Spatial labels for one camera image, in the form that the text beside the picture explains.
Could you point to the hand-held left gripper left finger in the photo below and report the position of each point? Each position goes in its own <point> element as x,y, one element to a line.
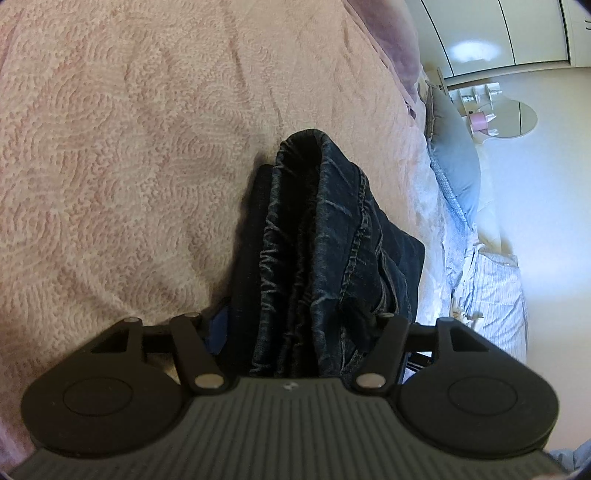
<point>219,327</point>

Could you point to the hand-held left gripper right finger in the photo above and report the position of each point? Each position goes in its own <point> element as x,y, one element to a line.
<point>392,337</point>

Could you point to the blue denim jeans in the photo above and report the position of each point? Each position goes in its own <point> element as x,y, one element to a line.
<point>332,240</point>

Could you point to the striped pillow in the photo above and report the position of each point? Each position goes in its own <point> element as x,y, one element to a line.
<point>498,295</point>

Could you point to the grey pillow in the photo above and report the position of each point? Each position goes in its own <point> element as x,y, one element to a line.
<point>457,157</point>

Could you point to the pink bed cover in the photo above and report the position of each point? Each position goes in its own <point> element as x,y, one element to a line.
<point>115,161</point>

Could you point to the person's blue clothing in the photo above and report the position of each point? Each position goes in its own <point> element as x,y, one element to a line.
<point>568,459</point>

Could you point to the pink cup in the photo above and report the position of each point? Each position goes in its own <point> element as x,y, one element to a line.
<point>479,121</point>

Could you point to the round mirror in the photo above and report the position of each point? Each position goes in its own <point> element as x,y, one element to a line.
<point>517,117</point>

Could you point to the pink cloth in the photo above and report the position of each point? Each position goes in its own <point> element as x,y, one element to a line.
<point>392,41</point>

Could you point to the white wardrobe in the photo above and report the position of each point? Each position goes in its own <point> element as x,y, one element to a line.
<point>485,37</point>

